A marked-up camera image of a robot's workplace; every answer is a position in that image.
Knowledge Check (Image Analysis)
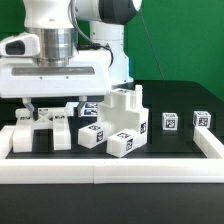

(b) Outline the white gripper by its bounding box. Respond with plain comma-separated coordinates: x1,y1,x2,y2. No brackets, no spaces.
0,50,111,117

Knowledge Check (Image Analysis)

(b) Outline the white chair back part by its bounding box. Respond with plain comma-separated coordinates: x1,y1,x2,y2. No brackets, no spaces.
13,107,71,153

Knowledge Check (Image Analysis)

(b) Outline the white chair seat part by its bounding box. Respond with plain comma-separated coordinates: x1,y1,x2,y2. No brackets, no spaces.
97,85,149,148

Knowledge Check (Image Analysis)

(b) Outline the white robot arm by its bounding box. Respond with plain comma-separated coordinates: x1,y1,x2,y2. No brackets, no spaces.
0,0,142,112

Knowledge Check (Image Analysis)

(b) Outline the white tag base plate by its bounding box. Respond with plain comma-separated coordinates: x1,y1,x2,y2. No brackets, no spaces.
65,102,98,118

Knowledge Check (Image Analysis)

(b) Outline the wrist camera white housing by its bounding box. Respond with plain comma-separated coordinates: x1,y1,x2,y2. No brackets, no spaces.
0,32,40,57

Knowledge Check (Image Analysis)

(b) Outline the white U-shaped fence frame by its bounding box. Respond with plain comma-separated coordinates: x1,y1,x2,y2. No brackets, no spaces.
0,126,224,184

